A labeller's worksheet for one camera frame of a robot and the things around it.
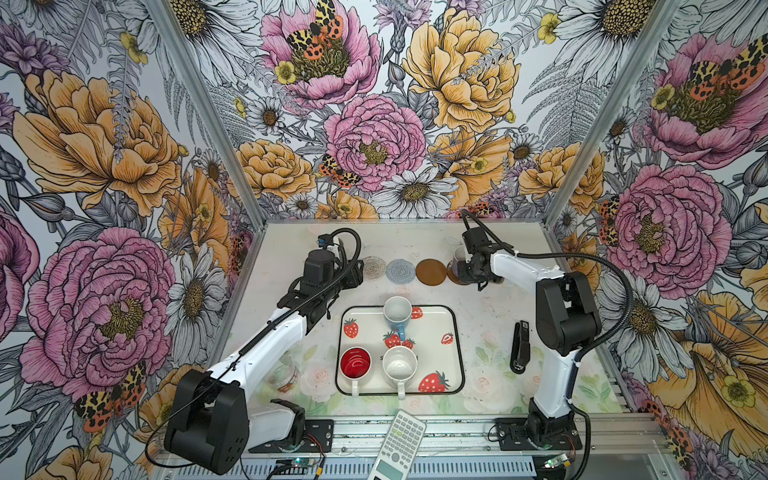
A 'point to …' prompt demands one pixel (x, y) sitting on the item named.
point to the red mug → (355, 363)
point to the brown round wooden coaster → (452, 275)
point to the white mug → (400, 364)
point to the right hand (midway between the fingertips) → (469, 282)
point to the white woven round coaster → (374, 267)
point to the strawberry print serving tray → (435, 333)
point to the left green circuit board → (300, 462)
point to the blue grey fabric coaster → (400, 271)
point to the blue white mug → (398, 310)
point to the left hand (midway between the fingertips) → (354, 272)
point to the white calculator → (399, 448)
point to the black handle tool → (521, 347)
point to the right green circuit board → (554, 462)
